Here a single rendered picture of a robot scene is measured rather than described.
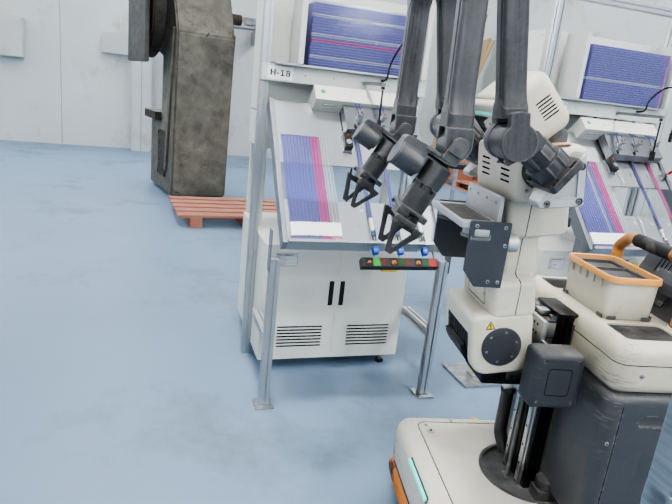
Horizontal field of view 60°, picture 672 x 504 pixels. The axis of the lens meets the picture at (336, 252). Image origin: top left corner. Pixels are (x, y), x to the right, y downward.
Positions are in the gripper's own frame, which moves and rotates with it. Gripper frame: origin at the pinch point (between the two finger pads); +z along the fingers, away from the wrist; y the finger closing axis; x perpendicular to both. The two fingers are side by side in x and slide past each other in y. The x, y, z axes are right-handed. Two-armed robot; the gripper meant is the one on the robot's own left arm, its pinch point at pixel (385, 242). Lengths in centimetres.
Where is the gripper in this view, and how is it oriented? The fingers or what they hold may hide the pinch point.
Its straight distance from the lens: 123.6
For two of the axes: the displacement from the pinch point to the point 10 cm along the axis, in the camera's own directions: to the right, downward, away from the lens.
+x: 8.3, 5.1, 2.1
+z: -5.5, 8.1, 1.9
